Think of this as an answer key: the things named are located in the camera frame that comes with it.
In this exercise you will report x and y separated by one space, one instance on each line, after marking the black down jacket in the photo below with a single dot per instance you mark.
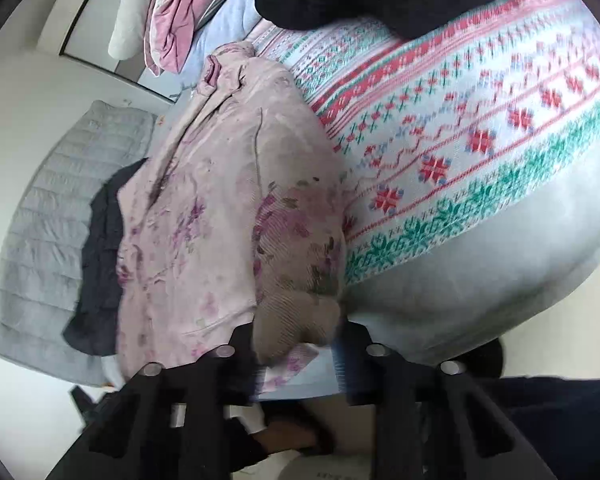
102 250

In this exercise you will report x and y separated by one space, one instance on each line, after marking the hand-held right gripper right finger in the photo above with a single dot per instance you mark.
341 370

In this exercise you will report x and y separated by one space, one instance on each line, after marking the pink floral padded jacket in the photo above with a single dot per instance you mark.
210 200

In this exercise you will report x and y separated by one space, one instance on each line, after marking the person's dark trousers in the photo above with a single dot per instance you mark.
570 425

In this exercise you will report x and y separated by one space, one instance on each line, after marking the white printed object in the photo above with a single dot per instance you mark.
320 470

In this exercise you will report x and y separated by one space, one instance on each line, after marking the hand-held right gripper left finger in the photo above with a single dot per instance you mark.
256 385

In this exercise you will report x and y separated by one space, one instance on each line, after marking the white pillow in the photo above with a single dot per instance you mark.
132 15

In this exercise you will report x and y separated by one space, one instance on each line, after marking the white and grey wardrobe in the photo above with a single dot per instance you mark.
95 15

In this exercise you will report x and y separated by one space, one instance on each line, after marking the grey quilted headboard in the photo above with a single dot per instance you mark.
45 230

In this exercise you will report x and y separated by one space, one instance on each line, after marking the pink folded duvet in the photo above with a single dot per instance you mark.
180 15

